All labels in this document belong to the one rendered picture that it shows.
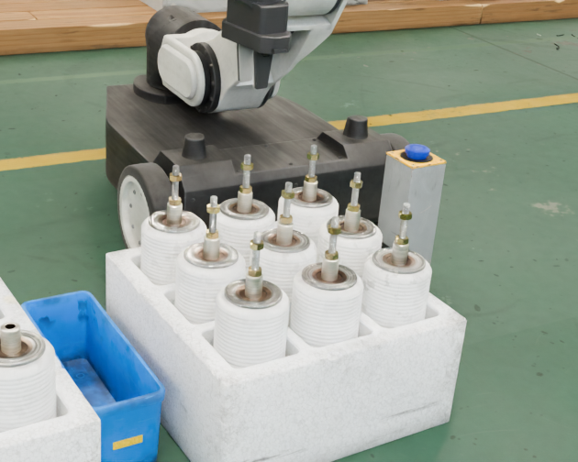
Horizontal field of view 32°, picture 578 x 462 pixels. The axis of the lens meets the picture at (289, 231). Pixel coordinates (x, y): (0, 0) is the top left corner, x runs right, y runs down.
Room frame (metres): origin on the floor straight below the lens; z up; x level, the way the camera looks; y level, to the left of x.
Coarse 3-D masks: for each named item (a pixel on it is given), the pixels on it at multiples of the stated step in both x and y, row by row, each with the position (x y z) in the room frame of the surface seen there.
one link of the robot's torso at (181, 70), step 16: (192, 32) 2.08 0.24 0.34; (208, 32) 2.07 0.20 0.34; (176, 48) 2.00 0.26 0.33; (160, 64) 2.05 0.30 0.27; (176, 64) 1.97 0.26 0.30; (192, 64) 1.92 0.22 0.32; (176, 80) 1.97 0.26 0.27; (192, 80) 1.91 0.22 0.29; (192, 96) 1.91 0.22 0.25; (272, 96) 2.00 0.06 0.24
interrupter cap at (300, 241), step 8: (264, 232) 1.31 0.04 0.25; (272, 232) 1.31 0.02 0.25; (296, 232) 1.32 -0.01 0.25; (264, 240) 1.28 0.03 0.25; (272, 240) 1.29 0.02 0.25; (296, 240) 1.30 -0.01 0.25; (304, 240) 1.29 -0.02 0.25; (272, 248) 1.26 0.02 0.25; (280, 248) 1.26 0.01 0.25; (288, 248) 1.26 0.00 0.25; (296, 248) 1.27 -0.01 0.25; (304, 248) 1.27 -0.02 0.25
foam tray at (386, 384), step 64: (128, 256) 1.34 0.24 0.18; (128, 320) 1.27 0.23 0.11; (448, 320) 1.23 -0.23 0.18; (192, 384) 1.10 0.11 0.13; (256, 384) 1.05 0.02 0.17; (320, 384) 1.10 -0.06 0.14; (384, 384) 1.16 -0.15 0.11; (448, 384) 1.23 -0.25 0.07; (192, 448) 1.09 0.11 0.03; (256, 448) 1.05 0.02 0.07; (320, 448) 1.11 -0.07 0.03
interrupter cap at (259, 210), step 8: (232, 200) 1.42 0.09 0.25; (256, 200) 1.42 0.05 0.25; (224, 208) 1.38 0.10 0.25; (232, 208) 1.39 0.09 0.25; (256, 208) 1.40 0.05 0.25; (264, 208) 1.40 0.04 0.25; (232, 216) 1.36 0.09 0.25; (240, 216) 1.35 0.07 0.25; (248, 216) 1.36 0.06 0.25; (256, 216) 1.36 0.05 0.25; (264, 216) 1.37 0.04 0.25
